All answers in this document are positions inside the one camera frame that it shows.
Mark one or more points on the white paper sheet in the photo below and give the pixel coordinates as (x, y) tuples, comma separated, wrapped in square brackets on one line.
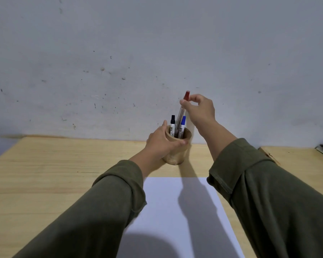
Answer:
[(177, 220)]

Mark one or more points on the person's left forearm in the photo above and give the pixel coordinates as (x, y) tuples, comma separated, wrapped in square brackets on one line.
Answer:
[(97, 209)]

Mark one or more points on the person's right hand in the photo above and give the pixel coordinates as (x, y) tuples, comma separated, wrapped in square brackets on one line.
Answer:
[(202, 111)]

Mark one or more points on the person's left thumb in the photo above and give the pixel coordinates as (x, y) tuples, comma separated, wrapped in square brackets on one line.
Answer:
[(164, 127)]

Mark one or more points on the red capped marker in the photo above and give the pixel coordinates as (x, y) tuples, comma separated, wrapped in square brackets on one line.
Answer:
[(181, 112)]

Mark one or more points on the person's left hand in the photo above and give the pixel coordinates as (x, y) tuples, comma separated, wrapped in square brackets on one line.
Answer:
[(158, 143)]

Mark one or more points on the person's right thumb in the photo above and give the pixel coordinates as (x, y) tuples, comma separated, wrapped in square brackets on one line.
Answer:
[(185, 105)]

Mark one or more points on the wooden pen holder cup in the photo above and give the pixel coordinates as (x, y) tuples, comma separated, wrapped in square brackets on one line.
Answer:
[(177, 153)]

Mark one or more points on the person's right forearm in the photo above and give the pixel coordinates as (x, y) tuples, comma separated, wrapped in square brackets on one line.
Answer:
[(261, 193)]

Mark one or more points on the blue capped marker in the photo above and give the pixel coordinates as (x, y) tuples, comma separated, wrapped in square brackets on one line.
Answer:
[(181, 127)]

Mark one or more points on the black capped marker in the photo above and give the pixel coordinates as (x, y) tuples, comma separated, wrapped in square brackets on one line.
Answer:
[(172, 126)]

